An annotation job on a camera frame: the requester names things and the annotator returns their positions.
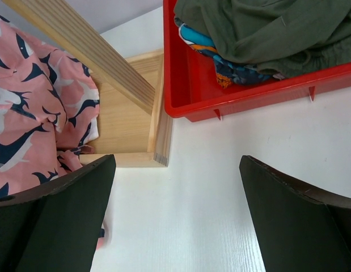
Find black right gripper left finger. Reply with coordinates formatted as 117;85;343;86
0;155;116;271

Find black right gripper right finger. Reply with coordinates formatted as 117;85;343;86
239;155;351;271

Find pink shark print shorts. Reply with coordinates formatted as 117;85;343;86
0;15;100;198

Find olive green shorts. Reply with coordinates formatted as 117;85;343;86
174;0;351;78

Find blue orange patterned shorts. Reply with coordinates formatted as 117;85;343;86
174;17;274;88

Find wooden clothes rack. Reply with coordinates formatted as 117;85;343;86
6;1;172;167

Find red plastic tray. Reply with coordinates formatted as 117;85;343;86
163;1;351;122

